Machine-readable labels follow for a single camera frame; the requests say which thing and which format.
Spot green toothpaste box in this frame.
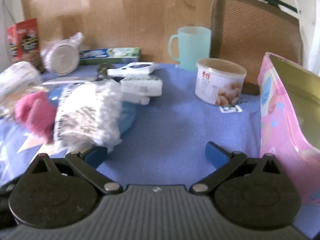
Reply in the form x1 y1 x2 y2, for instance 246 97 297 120
79 47 140 66

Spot white tissue pack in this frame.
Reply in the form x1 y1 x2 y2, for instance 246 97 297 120
1 61 42 101

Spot white snack can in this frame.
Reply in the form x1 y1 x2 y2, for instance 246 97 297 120
195 58 247 107

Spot pink yarn ball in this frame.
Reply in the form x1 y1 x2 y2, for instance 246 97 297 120
15 91 57 143

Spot white patterned cloth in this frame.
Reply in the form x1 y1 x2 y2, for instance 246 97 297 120
54 80 122 151

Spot white cream box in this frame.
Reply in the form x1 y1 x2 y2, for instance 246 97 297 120
107 62 159 77

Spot bagged paper cups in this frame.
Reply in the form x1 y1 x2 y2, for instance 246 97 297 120
41 32 84 76

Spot blue glasses case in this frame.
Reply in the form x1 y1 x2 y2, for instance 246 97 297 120
47 83 137 136

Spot green correction tape dispenser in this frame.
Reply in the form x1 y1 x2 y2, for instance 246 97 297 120
97 63 116 80

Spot red cereal box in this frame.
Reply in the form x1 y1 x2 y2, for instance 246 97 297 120
7 18 45 73

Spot pink macaron biscuit tin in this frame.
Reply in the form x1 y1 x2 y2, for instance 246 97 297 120
258 53 319 205

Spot small white tissue packet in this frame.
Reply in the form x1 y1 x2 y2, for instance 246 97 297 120
120 75 163 105

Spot wooden board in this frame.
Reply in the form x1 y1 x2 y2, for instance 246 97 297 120
21 0 212 63

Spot mint green plastic mug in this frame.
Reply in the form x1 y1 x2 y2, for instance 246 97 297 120
167 26 212 72

